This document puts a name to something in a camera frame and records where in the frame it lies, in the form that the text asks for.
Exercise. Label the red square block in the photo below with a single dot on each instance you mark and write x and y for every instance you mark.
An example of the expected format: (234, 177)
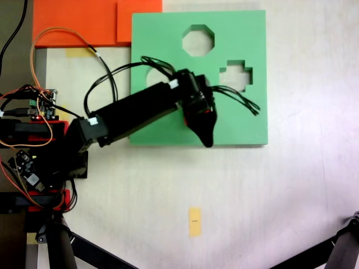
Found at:
(184, 121)

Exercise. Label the orange flat block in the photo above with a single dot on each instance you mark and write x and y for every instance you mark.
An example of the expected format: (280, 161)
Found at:
(70, 19)

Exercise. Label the green shape sorting board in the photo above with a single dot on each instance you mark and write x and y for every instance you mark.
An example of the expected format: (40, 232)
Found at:
(238, 129)

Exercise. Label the yellow tape marker with line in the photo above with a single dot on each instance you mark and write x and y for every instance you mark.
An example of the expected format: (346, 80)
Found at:
(195, 224)

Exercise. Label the yellow tape strip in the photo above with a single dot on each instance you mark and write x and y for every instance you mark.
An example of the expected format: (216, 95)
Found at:
(75, 52)

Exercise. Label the small yellow tape piece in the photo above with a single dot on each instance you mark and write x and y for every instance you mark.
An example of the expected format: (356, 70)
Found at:
(31, 238)
(64, 107)

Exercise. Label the thin black tripod strut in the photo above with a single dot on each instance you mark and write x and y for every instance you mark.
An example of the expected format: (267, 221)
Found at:
(95, 252)
(308, 253)

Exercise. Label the small black circuit module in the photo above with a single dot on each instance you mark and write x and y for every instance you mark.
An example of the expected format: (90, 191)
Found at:
(31, 178)

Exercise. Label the thick black tripod leg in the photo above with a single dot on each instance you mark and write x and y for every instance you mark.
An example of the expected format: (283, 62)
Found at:
(59, 246)
(345, 246)

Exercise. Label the red printed base mount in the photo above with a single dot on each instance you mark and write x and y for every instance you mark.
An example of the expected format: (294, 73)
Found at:
(66, 196)
(63, 126)

